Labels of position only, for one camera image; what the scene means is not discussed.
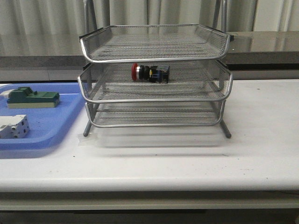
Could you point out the grey pleated curtain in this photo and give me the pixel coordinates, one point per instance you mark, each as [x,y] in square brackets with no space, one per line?
[32,17]

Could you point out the mesh tray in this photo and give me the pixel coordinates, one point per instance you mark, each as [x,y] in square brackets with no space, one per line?
[203,80]
[137,43]
[134,114]

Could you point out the grey stone counter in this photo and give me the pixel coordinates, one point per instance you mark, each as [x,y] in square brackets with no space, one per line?
[258,50]

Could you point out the white circuit breaker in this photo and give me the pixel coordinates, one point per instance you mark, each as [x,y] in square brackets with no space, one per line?
[14,127]

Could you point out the red emergency stop button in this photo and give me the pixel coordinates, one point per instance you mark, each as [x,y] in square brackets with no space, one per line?
[153,74]

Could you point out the blue plastic tray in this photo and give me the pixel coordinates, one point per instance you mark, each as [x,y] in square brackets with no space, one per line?
[47,126]

